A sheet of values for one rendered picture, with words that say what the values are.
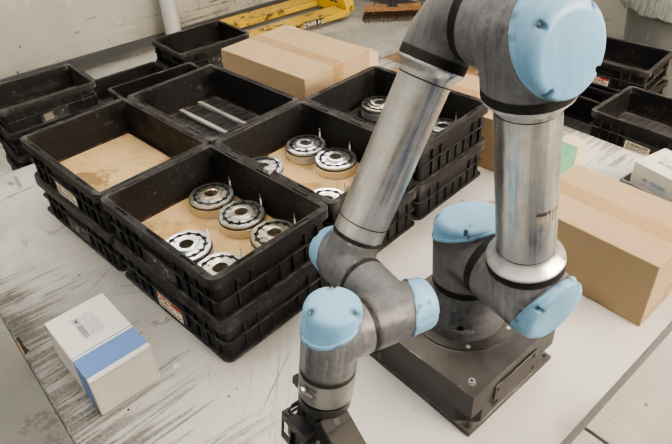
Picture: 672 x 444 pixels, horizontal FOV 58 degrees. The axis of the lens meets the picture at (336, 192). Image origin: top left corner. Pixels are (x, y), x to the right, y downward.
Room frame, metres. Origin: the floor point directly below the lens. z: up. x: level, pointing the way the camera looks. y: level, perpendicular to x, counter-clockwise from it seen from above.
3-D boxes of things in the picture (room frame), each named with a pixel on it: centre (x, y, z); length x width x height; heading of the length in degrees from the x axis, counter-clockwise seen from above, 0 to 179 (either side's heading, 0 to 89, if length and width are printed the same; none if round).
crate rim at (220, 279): (1.03, 0.26, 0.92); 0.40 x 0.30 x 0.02; 45
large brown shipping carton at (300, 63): (1.93, 0.12, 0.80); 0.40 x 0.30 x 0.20; 46
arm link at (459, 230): (0.81, -0.22, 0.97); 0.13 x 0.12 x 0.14; 29
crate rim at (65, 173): (1.31, 0.54, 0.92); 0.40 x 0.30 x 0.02; 45
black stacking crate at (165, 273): (1.03, 0.26, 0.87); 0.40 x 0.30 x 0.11; 45
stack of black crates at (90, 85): (2.44, 1.26, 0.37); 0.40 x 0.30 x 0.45; 130
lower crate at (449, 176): (1.46, -0.17, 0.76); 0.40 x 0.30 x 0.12; 45
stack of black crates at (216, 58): (2.95, 0.64, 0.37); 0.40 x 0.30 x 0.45; 130
